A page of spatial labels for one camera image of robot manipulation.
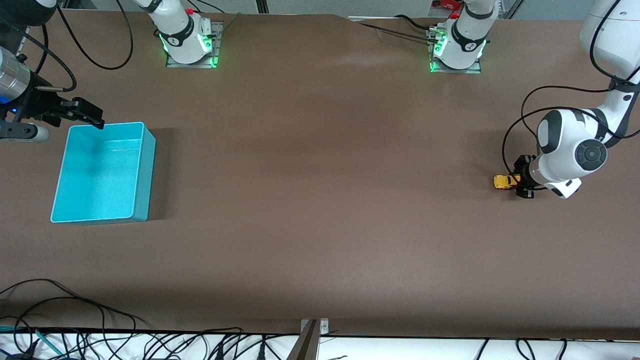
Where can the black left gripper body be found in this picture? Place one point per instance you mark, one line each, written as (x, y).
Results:
(525, 176)

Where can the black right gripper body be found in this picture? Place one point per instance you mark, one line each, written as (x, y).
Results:
(41, 104)

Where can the yellow beetle toy car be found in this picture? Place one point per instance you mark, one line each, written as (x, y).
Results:
(502, 181)

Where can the cyan plastic storage bin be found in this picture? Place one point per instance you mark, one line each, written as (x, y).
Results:
(100, 175)

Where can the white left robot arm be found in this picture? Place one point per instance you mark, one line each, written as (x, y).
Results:
(565, 150)

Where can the red box behind table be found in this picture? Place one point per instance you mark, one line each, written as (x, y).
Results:
(447, 4)

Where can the black power plug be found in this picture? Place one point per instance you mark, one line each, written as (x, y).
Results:
(262, 351)
(218, 353)

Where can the grey table edge rail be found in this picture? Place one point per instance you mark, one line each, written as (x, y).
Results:
(23, 48)

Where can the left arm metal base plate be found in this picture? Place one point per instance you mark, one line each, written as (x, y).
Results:
(460, 71)

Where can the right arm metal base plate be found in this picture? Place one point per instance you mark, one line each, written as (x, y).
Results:
(216, 31)

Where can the black frame post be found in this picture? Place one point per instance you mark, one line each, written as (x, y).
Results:
(261, 6)

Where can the small metal table bracket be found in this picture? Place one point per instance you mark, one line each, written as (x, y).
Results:
(324, 326)

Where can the grey metal camera pole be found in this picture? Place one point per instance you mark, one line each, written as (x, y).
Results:
(305, 347)

